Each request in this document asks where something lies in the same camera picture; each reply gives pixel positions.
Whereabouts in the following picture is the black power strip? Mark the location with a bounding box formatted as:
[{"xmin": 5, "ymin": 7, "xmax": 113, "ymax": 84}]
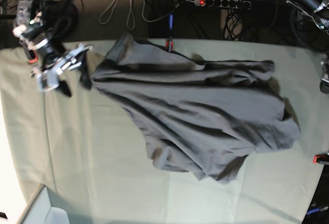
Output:
[{"xmin": 193, "ymin": 0, "xmax": 252, "ymax": 10}]

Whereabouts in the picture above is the white looped cable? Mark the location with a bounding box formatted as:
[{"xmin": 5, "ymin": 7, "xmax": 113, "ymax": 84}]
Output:
[{"xmin": 77, "ymin": 0, "xmax": 137, "ymax": 31}]

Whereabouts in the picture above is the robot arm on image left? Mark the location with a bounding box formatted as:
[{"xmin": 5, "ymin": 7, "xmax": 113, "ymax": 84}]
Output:
[{"xmin": 12, "ymin": 0, "xmax": 92, "ymax": 97}]

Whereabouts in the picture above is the grey t-shirt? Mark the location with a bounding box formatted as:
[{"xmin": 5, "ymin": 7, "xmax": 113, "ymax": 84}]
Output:
[{"xmin": 90, "ymin": 34, "xmax": 301, "ymax": 184}]

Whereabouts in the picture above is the green table cloth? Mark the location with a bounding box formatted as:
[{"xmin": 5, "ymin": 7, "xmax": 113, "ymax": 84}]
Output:
[{"xmin": 1, "ymin": 39, "xmax": 328, "ymax": 223}]

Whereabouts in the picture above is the red clamp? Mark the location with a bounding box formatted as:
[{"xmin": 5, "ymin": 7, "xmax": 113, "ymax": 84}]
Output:
[
  {"xmin": 166, "ymin": 14, "xmax": 173, "ymax": 52},
  {"xmin": 19, "ymin": 35, "xmax": 38, "ymax": 64}
]

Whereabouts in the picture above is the red clamp right edge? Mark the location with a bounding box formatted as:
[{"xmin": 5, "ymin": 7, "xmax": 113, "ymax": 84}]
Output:
[{"xmin": 313, "ymin": 154, "xmax": 329, "ymax": 166}]

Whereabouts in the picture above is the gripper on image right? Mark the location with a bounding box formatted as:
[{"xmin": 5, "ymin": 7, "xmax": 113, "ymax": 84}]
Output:
[{"xmin": 320, "ymin": 55, "xmax": 329, "ymax": 93}]

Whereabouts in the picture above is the red clamp top centre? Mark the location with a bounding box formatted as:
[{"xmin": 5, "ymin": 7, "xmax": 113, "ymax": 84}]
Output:
[{"xmin": 166, "ymin": 14, "xmax": 173, "ymax": 52}]

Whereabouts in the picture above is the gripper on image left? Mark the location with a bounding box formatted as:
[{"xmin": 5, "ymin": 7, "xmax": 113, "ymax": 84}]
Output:
[{"xmin": 30, "ymin": 43, "xmax": 94, "ymax": 98}]

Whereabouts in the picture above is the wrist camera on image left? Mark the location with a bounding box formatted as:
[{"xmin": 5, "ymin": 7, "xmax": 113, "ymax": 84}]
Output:
[{"xmin": 35, "ymin": 70, "xmax": 59, "ymax": 92}]

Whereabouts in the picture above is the red clamp top left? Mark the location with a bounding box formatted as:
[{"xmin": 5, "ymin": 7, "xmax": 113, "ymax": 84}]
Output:
[{"xmin": 19, "ymin": 35, "xmax": 38, "ymax": 64}]

